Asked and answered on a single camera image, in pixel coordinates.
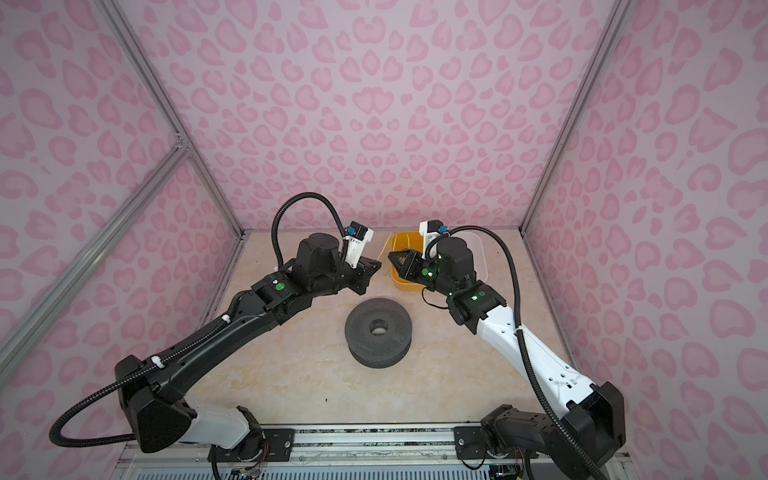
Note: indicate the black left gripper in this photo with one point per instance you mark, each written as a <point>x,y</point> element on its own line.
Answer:
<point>365,269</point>

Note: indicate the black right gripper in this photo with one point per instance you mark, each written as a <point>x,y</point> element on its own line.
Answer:
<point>412,263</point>

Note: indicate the dark grey cable spool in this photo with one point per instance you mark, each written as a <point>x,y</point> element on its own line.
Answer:
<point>378,333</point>

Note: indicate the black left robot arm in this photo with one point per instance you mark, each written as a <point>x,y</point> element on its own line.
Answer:
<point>156,406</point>

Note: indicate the yellow plastic bin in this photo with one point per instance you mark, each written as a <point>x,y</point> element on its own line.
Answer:
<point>409,240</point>

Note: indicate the white plastic bin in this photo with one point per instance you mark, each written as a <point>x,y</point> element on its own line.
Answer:
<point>462,255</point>

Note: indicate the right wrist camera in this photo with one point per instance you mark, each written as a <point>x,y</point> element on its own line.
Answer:
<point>431,230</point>

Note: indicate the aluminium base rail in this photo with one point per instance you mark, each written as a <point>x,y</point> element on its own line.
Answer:
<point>349,451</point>

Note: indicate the aluminium frame diagonal strut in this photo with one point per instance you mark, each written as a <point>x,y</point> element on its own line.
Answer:
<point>39,320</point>

